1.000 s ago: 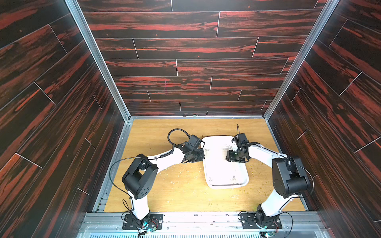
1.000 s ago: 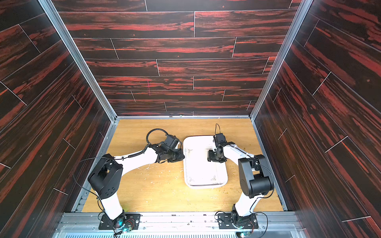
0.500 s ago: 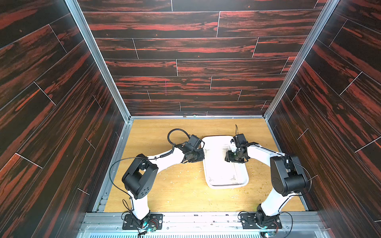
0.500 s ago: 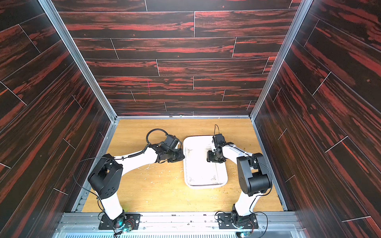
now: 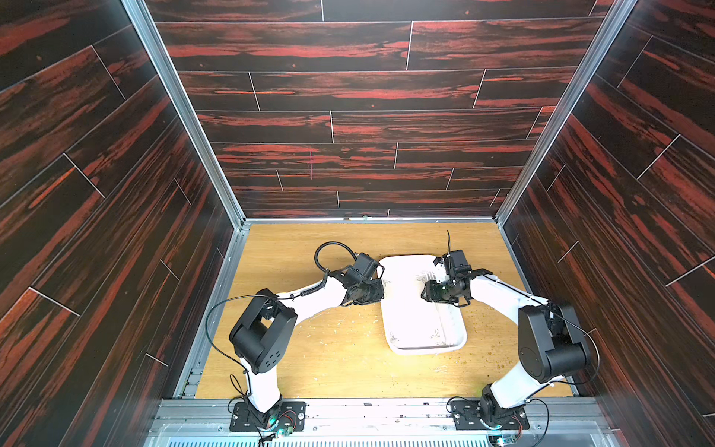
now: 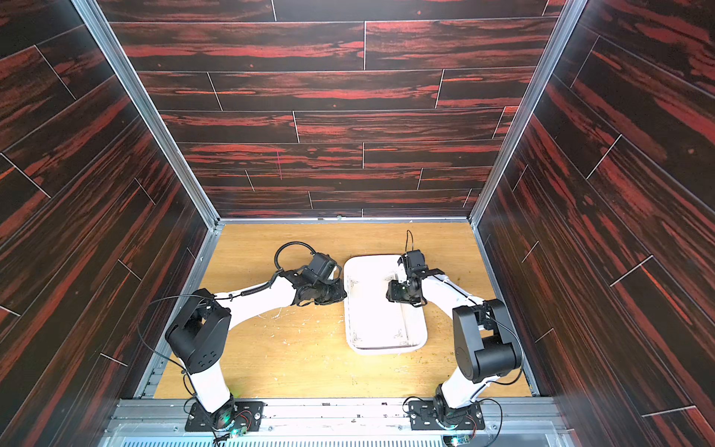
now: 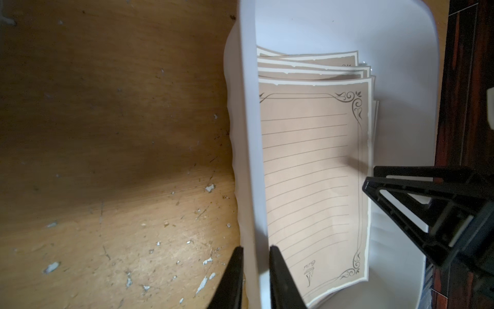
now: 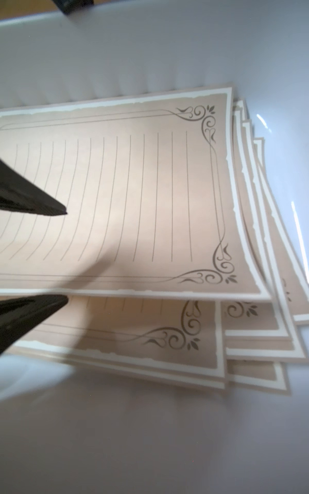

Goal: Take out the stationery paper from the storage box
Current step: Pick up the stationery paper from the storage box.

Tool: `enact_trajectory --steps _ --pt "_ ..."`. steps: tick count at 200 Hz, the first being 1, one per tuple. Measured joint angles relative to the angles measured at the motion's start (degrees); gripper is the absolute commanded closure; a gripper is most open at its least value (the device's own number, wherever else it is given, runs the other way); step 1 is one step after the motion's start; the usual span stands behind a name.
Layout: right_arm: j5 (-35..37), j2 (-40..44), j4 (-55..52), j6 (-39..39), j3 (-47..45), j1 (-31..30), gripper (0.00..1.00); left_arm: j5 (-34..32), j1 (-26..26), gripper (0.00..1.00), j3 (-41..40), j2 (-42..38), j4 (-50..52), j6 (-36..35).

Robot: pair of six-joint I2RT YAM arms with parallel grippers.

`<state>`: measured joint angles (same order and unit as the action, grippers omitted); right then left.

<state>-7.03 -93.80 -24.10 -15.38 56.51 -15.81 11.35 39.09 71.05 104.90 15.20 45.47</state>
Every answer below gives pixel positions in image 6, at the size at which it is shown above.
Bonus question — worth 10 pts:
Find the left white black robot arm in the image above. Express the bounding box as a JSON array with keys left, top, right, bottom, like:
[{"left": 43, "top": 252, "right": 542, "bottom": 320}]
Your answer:
[{"left": 165, "top": 269, "right": 347, "bottom": 431}]

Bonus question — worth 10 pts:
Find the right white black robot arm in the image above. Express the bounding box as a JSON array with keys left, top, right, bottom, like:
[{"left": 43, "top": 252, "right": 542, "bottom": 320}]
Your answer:
[{"left": 387, "top": 269, "right": 523, "bottom": 429}]

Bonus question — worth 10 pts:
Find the white plastic storage tray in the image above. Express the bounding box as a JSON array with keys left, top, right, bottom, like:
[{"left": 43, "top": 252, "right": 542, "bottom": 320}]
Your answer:
[{"left": 344, "top": 254, "right": 428, "bottom": 356}]

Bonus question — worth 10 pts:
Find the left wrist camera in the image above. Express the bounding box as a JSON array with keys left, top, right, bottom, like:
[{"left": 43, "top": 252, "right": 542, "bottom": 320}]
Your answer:
[{"left": 303, "top": 253, "right": 337, "bottom": 282}]

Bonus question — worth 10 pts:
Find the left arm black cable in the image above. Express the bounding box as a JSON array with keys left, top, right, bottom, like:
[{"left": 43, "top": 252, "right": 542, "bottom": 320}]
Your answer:
[{"left": 273, "top": 240, "right": 318, "bottom": 274}]

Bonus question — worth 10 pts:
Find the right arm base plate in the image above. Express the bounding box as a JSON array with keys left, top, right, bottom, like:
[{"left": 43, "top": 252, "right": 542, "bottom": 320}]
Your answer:
[{"left": 403, "top": 398, "right": 486, "bottom": 431}]

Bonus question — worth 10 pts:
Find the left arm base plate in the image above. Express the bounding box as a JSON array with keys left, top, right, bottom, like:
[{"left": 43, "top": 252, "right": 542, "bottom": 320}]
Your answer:
[{"left": 184, "top": 400, "right": 266, "bottom": 436}]

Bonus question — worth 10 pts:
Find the front aluminium rail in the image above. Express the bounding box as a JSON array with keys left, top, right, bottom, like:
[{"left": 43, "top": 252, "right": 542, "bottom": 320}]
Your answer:
[{"left": 99, "top": 398, "right": 578, "bottom": 446}]

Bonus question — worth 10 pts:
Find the right aluminium frame post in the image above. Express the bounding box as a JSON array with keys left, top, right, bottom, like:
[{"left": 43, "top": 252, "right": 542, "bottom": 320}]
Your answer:
[{"left": 469, "top": 0, "right": 588, "bottom": 235}]

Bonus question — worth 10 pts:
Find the aluminium frame post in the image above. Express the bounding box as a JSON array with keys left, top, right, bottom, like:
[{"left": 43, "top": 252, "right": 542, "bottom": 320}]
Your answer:
[
  {"left": 71, "top": 0, "right": 220, "bottom": 231},
  {"left": 469, "top": 0, "right": 588, "bottom": 235}
]

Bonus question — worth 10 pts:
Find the left aluminium frame post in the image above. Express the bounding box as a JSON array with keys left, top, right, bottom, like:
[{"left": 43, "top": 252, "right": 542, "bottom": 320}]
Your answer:
[{"left": 71, "top": 0, "right": 220, "bottom": 231}]

